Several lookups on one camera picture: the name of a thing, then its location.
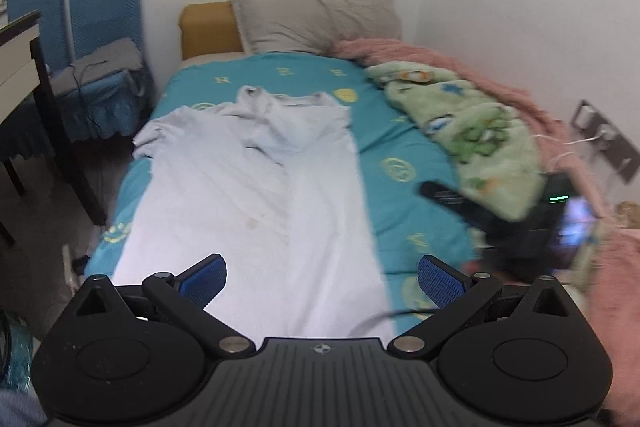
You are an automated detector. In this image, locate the grey wall outlet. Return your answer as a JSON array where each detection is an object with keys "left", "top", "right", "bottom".
[{"left": 570, "top": 99, "right": 640, "bottom": 182}]

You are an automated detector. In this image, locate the white power strip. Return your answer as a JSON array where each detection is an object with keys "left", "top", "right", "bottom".
[{"left": 62, "top": 244, "right": 82, "bottom": 289}]

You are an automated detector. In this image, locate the white table with dark frame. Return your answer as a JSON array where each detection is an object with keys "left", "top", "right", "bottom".
[{"left": 0, "top": 10, "right": 108, "bottom": 228}]

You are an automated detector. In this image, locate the white t-shirt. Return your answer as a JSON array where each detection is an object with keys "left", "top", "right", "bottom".
[{"left": 112, "top": 85, "right": 399, "bottom": 341}]

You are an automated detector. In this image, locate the white charger cable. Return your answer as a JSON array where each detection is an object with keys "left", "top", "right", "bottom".
[{"left": 530, "top": 131, "right": 611, "bottom": 174}]

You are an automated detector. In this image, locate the green printed fleece blanket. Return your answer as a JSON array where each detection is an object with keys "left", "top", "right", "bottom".
[{"left": 364, "top": 62, "right": 549, "bottom": 224}]

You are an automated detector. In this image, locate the grey cloth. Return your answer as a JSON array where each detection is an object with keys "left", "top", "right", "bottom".
[{"left": 47, "top": 39, "right": 144, "bottom": 98}]

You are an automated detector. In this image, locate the blue covered chair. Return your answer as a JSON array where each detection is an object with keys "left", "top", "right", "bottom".
[
  {"left": 7, "top": 0, "right": 72, "bottom": 78},
  {"left": 55, "top": 0, "right": 157, "bottom": 144}
]

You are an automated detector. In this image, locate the grey pillow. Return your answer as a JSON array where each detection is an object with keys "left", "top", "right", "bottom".
[{"left": 229, "top": 0, "right": 404, "bottom": 56}]

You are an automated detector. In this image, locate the yellow headboard cushion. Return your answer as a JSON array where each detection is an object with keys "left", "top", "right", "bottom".
[{"left": 179, "top": 2, "right": 246, "bottom": 60}]

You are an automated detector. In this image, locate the pink fluffy blanket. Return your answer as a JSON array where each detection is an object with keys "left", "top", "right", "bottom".
[{"left": 332, "top": 38, "right": 640, "bottom": 427}]

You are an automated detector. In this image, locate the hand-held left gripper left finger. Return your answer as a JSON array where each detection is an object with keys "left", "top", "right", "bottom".
[{"left": 75, "top": 254, "right": 256, "bottom": 360}]

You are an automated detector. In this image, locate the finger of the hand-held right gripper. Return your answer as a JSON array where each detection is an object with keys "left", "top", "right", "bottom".
[{"left": 419, "top": 180, "right": 501, "bottom": 235}]

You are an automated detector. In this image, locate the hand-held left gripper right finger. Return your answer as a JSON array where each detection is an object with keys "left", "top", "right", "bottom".
[{"left": 389, "top": 255, "right": 583, "bottom": 360}]

